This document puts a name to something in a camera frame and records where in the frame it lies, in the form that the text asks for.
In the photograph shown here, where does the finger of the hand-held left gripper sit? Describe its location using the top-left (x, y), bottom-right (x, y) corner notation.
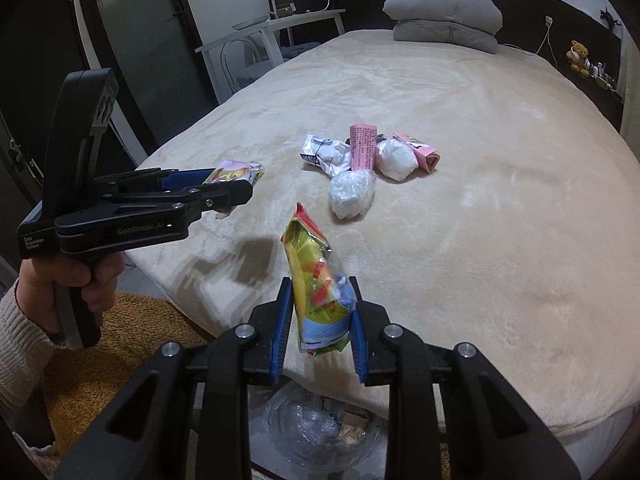
top-left (94, 166), bottom-right (217, 197)
top-left (100, 179), bottom-right (254, 222)

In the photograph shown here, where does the pink candy wrapper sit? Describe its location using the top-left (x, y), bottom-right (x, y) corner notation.
top-left (392, 131), bottom-right (441, 174)

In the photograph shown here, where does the tall pink printed packet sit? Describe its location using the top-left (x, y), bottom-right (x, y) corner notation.
top-left (348, 123), bottom-right (379, 174)

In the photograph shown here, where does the clear plastic chair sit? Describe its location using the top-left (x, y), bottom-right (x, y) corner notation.
top-left (220, 37), bottom-right (267, 97)

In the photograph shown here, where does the teddy bear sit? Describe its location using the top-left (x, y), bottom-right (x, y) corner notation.
top-left (566, 40), bottom-right (591, 79)

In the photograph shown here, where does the yellow fluffy rug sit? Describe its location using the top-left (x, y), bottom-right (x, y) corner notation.
top-left (42, 292), bottom-right (222, 442)

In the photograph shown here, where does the pink and yellow snack wrapper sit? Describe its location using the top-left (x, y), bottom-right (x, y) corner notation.
top-left (207, 159), bottom-right (266, 220)

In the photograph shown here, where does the frosted glass door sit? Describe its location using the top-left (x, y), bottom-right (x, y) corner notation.
top-left (87, 0), bottom-right (222, 167)

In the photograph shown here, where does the white desk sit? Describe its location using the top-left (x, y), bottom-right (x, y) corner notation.
top-left (195, 8), bottom-right (347, 107)

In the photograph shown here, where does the white charging cable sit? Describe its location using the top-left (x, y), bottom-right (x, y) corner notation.
top-left (497, 17), bottom-right (557, 57)

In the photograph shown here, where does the yellow snack packet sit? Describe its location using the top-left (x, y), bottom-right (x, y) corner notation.
top-left (281, 202), bottom-right (359, 359)

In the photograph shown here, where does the blue and white carton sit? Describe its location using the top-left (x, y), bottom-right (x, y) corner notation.
top-left (299, 133), bottom-right (354, 179)

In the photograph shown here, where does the clear bag of white tissue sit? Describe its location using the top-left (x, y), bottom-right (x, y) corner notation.
top-left (375, 138), bottom-right (419, 182)
top-left (327, 169), bottom-right (377, 222)

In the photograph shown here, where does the grey folded duvet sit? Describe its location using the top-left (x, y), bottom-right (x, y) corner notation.
top-left (382, 0), bottom-right (504, 55)

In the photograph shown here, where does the beige bed blanket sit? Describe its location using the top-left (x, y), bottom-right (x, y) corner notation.
top-left (122, 29), bottom-right (640, 437)

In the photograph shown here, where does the person's left hand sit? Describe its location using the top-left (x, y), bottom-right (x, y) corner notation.
top-left (15, 251), bottom-right (124, 333)

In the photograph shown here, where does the row of small bottles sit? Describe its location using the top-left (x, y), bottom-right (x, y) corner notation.
top-left (590, 61), bottom-right (624, 94)

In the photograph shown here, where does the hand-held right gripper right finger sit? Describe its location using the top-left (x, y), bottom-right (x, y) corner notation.
top-left (348, 275), bottom-right (583, 480)

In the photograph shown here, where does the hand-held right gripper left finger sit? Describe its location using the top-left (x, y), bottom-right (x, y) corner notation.
top-left (52, 276), bottom-right (296, 480)

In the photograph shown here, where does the person's left forearm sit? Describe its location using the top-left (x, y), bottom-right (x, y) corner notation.
top-left (0, 287), bottom-right (57, 408)

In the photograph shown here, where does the bin with clear plastic liner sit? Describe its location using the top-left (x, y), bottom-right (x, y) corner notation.
top-left (250, 377), bottom-right (394, 480)

